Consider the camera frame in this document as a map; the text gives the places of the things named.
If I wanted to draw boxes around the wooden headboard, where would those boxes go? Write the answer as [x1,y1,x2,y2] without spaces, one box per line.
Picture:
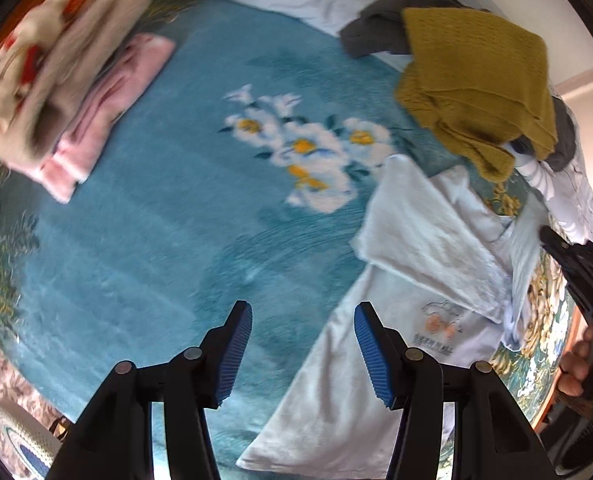
[0,0,117,76]

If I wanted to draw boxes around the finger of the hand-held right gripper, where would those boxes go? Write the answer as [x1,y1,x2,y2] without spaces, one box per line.
[539,226,585,281]

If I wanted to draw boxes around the person's right hand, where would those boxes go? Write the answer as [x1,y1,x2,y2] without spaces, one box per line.
[559,327,593,397]

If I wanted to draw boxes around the dark grey pants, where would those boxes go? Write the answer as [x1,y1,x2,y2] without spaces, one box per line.
[339,0,577,171]

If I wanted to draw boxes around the white blue patterned object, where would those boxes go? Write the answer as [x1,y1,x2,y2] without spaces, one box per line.
[0,405,62,480]

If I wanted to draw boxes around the beige folded garment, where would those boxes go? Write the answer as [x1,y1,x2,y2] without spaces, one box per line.
[6,0,152,171]

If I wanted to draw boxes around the cream printed folded garment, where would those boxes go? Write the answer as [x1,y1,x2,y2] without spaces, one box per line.
[0,0,132,136]

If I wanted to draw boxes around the teal floral blanket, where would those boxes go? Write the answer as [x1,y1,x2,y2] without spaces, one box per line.
[0,0,577,480]

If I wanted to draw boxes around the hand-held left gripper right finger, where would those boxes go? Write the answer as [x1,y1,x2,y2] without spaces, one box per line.
[354,301,557,480]

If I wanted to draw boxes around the pink folded garment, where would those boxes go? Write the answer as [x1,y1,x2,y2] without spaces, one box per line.
[24,32,177,205]

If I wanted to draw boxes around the mustard knit sweater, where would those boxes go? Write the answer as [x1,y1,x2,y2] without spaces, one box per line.
[394,6,560,183]

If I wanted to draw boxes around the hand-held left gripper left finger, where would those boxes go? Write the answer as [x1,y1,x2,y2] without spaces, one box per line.
[46,300,254,480]

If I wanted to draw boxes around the light blue t-shirt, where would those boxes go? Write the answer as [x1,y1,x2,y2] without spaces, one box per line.
[236,152,550,480]

